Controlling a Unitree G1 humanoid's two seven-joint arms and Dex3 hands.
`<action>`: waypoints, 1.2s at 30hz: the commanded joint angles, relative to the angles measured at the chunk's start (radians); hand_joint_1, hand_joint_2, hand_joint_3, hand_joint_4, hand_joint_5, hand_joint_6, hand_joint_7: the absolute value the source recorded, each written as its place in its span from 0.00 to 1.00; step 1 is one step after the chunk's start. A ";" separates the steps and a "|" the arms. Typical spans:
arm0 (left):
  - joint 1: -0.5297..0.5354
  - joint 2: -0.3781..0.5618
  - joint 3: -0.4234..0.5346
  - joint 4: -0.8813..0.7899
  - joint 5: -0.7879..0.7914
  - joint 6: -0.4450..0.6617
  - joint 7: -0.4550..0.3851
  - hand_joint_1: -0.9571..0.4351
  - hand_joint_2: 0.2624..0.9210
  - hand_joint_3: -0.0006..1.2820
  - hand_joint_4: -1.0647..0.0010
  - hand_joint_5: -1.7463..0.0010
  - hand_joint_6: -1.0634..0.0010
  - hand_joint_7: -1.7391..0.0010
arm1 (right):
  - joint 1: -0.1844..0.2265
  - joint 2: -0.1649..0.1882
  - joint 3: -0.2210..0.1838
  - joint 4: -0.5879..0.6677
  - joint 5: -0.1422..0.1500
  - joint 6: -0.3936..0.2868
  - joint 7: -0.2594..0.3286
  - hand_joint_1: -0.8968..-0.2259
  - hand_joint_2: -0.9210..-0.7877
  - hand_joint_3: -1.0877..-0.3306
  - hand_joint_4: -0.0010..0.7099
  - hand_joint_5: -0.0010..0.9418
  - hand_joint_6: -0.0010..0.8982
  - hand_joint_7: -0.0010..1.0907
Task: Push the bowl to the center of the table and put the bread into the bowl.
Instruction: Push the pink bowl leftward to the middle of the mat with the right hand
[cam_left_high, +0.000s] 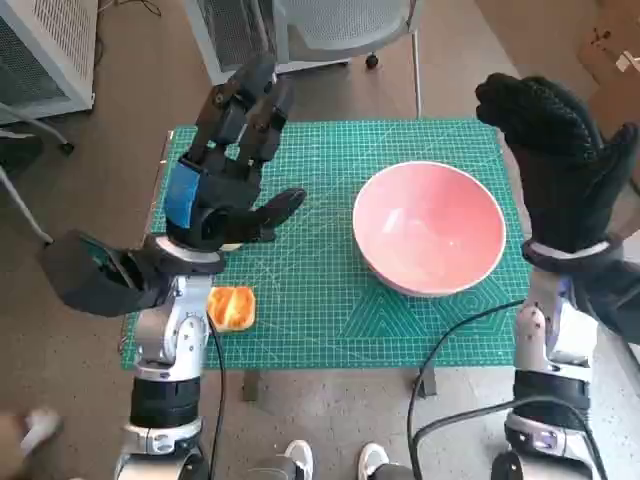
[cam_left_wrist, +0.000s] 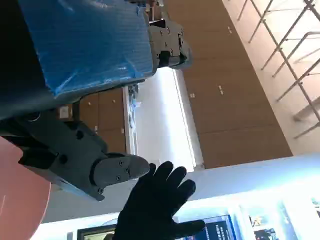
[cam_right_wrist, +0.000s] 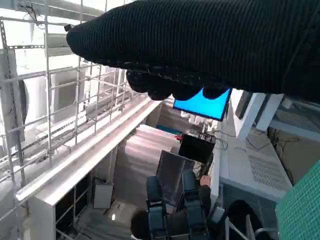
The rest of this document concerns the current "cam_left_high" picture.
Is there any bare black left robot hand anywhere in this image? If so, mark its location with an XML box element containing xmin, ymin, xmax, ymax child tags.
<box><xmin>162</xmin><ymin>49</ymin><xmax>307</xmax><ymax>254</ymax></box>

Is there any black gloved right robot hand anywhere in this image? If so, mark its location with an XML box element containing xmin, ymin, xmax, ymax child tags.
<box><xmin>474</xmin><ymin>72</ymin><xmax>640</xmax><ymax>251</ymax></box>

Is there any orange striped toy bread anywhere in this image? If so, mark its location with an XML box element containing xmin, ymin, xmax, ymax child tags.
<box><xmin>207</xmin><ymin>285</ymin><xmax>258</xmax><ymax>334</ymax></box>

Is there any pink bowl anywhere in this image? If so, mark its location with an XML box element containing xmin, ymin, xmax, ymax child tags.
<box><xmin>352</xmin><ymin>160</ymin><xmax>507</xmax><ymax>299</ymax></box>

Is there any brown cardboard box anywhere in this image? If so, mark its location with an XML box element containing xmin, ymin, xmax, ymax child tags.
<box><xmin>577</xmin><ymin>14</ymin><xmax>640</xmax><ymax>131</ymax></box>

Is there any green cutting mat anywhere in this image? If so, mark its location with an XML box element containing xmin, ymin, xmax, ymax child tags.
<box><xmin>121</xmin><ymin>119</ymin><xmax>534</xmax><ymax>371</ymax></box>

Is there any grey chair with casters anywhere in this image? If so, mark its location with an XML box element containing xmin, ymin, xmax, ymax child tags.
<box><xmin>0</xmin><ymin>102</ymin><xmax>76</xmax><ymax>246</ymax></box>

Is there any grey mesh seat chair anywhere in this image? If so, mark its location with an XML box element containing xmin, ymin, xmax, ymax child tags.
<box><xmin>259</xmin><ymin>0</ymin><xmax>426</xmax><ymax>119</ymax></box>

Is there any large white perforated cabinet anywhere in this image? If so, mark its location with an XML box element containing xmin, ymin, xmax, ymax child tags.
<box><xmin>0</xmin><ymin>0</ymin><xmax>99</xmax><ymax>121</ymax></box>

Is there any person's white shoe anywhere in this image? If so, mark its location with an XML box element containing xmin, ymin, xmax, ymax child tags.
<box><xmin>22</xmin><ymin>407</ymin><xmax>64</xmax><ymax>451</ymax></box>

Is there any person's leg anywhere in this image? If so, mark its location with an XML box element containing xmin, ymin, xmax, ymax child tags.
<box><xmin>0</xmin><ymin>414</ymin><xmax>31</xmax><ymax>480</ymax></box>

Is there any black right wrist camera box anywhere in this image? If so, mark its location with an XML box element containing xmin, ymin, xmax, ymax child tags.
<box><xmin>569</xmin><ymin>249</ymin><xmax>640</xmax><ymax>346</ymax></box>

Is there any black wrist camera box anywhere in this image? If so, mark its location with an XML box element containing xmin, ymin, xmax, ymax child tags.
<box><xmin>569</xmin><ymin>249</ymin><xmax>640</xmax><ymax>346</ymax></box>
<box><xmin>39</xmin><ymin>229</ymin><xmax>171</xmax><ymax>319</ymax></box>

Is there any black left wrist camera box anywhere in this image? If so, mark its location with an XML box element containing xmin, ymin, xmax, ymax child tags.
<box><xmin>39</xmin><ymin>229</ymin><xmax>171</xmax><ymax>319</ymax></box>

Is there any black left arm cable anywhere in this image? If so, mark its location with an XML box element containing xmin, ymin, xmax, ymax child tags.
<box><xmin>207</xmin><ymin>312</ymin><xmax>227</xmax><ymax>480</ymax></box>

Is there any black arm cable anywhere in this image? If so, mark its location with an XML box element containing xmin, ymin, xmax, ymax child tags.
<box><xmin>410</xmin><ymin>397</ymin><xmax>604</xmax><ymax>480</ymax></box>
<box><xmin>207</xmin><ymin>312</ymin><xmax>227</xmax><ymax>480</ymax></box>
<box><xmin>405</xmin><ymin>298</ymin><xmax>526</xmax><ymax>480</ymax></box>

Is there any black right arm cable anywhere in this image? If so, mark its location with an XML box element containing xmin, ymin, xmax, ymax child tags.
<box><xmin>410</xmin><ymin>397</ymin><xmax>604</xmax><ymax>480</ymax></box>
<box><xmin>405</xmin><ymin>298</ymin><xmax>526</xmax><ymax>480</ymax></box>

